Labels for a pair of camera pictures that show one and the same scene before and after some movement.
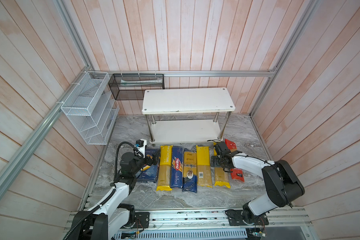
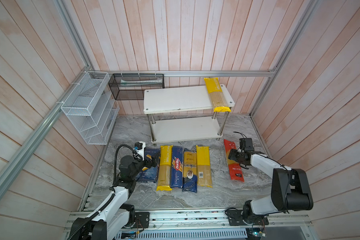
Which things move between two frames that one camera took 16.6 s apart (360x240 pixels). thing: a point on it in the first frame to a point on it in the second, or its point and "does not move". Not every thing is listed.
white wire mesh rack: (92, 108) does not move
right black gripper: (214, 161) to (231, 154)
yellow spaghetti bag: (221, 178) to (216, 95)
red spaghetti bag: (236, 173) does not move
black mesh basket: (132, 86) does not move
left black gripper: (149, 162) does not move
